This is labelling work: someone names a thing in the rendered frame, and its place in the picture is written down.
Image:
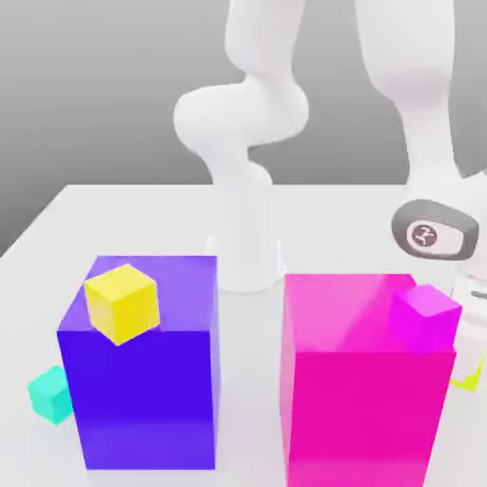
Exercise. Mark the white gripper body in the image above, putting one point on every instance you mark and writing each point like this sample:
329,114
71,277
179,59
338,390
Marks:
473,308

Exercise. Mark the small lime cube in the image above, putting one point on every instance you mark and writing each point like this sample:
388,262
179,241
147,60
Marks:
470,383

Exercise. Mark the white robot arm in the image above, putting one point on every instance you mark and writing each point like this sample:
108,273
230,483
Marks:
243,114

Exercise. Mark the small magenta cube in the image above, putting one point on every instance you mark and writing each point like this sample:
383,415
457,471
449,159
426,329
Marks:
426,319

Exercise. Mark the small yellow cube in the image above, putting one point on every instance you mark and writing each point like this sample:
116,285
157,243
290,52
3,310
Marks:
121,304

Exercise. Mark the small teal cube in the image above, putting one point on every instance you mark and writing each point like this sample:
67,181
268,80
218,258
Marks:
49,395

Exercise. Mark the large magenta box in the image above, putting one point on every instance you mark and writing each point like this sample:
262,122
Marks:
361,411

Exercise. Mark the large purple box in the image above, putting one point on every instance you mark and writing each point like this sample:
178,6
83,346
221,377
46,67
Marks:
144,395

